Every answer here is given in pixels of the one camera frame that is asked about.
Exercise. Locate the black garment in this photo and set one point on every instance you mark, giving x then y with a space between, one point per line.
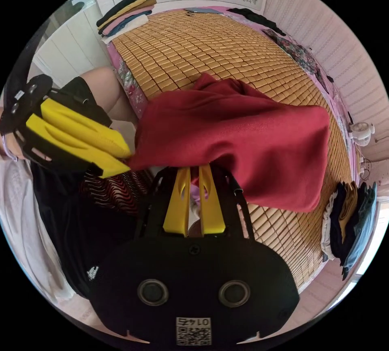
258 18

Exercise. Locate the white cupboard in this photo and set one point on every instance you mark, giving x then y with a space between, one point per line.
70 44

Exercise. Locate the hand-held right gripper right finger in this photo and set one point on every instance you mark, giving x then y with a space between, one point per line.
211 205

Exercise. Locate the red long sleeve shirt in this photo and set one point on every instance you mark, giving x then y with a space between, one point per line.
243 132

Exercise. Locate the small white fan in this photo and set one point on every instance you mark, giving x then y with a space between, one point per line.
361 134

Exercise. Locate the floral quilt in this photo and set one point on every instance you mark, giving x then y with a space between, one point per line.
297 53

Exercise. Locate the person's left hand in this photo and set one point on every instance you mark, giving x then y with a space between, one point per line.
9 146

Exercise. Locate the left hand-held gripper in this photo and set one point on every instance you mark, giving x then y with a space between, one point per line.
63 161

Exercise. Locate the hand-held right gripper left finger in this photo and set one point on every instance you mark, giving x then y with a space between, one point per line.
177 205

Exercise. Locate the bed with woven mat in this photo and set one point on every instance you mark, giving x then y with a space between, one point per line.
212 47

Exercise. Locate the pile of clothes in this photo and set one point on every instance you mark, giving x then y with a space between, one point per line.
127 14
349 220

